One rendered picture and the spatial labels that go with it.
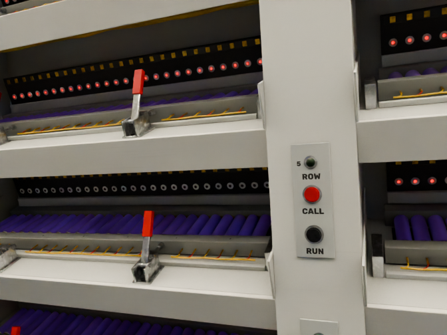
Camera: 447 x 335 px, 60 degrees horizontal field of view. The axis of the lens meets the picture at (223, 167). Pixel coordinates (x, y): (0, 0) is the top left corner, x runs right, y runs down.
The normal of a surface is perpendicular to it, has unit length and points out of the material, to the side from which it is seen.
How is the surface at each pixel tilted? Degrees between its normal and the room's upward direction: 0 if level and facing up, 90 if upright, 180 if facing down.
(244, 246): 108
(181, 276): 18
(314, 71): 90
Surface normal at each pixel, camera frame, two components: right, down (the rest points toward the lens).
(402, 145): -0.32, 0.36
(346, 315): -0.36, 0.06
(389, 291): -0.17, -0.93
